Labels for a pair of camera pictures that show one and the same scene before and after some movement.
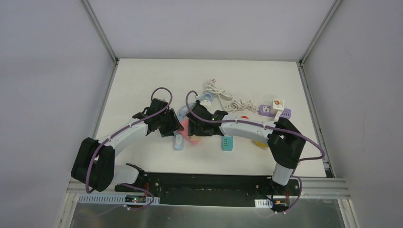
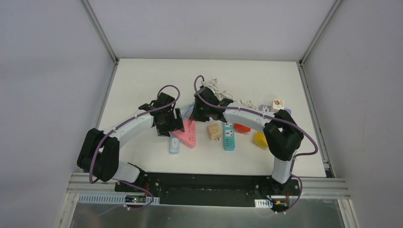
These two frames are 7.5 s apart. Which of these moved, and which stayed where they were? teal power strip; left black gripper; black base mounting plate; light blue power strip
Moved: light blue power strip
Stayed: left black gripper; teal power strip; black base mounting plate
